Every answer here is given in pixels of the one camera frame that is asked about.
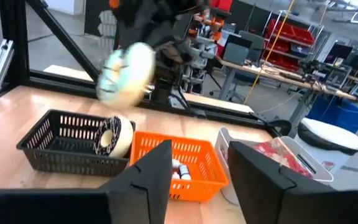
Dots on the white trash can black liner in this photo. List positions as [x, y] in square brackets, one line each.
[331, 137]

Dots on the wooden workshop desk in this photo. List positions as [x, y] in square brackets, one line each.
[291, 79]

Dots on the chocolate frosted toy donut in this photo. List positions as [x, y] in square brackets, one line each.
[121, 137]

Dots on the red bin storage shelf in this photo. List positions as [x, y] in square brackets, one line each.
[291, 31]

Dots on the red snack packet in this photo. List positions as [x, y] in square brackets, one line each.
[278, 152]

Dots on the blue plastic bin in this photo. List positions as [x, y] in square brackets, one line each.
[340, 113]

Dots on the orange plastic basket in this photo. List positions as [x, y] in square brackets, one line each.
[204, 168]

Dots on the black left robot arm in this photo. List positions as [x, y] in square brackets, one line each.
[141, 18]

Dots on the white translucent plastic bin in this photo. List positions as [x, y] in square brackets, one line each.
[320, 175]

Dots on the grey office chair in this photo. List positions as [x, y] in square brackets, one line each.
[236, 53]

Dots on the black aluminium table frame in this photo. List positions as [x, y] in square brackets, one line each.
[12, 40]

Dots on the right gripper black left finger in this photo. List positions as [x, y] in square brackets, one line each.
[129, 202]

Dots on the black plastic basket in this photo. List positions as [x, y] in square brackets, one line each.
[64, 165]

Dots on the mint frosted toy donut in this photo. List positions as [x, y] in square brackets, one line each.
[126, 74]

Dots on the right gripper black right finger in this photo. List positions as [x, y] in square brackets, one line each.
[275, 199]

